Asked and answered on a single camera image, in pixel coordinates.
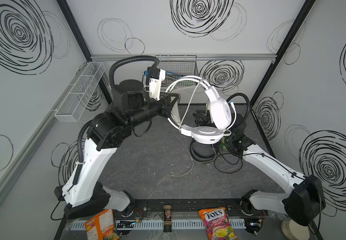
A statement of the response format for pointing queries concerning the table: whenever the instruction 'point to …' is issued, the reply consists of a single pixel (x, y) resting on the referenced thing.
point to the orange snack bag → (102, 227)
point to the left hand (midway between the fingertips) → (179, 96)
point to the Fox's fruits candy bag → (218, 227)
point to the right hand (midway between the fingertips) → (194, 111)
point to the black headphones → (203, 153)
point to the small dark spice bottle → (167, 224)
